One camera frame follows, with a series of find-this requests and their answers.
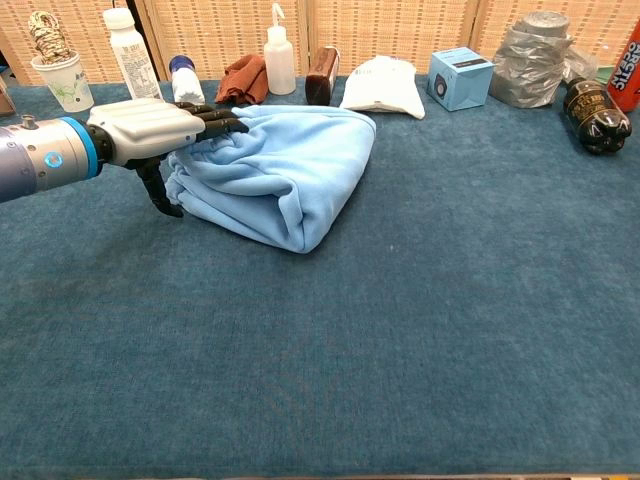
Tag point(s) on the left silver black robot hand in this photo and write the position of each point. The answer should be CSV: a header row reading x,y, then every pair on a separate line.
x,y
145,127

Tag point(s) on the light blue fleece pants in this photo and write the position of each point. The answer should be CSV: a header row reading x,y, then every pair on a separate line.
x,y
290,165

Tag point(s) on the white bottle with blue cap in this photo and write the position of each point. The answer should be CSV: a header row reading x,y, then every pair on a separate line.
x,y
186,82

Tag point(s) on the tall white plastic bottle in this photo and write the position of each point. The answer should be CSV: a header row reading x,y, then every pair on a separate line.
x,y
132,60

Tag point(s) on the white paper cup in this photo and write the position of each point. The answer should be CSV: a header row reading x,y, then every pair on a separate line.
x,y
70,90

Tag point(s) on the brown crumpled cloth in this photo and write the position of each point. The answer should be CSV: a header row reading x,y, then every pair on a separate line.
x,y
245,80

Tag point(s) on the translucent squeeze bottle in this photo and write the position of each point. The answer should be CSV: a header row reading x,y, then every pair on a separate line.
x,y
280,65

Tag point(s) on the dark brown rectangular bottle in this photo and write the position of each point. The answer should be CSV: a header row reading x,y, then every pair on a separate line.
x,y
320,80

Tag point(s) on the white plastic packet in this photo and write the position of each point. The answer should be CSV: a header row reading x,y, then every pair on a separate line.
x,y
385,85

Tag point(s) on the bamboo folding screen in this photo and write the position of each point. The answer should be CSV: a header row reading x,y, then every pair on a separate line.
x,y
400,30

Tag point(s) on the dark blue table carpet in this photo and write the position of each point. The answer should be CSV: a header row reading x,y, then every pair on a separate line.
x,y
320,375

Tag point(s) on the light blue cardboard box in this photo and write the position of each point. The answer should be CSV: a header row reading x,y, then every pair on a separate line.
x,y
462,80

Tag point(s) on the grey plastic bag roll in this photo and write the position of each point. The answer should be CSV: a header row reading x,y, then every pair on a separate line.
x,y
530,65

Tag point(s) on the clear crumpled plastic bag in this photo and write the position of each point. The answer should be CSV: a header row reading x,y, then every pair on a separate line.
x,y
582,62

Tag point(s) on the black coffee bottle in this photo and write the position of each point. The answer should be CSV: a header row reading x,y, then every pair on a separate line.
x,y
595,115

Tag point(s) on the red orange drink can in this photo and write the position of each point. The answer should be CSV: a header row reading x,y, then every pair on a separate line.
x,y
627,75

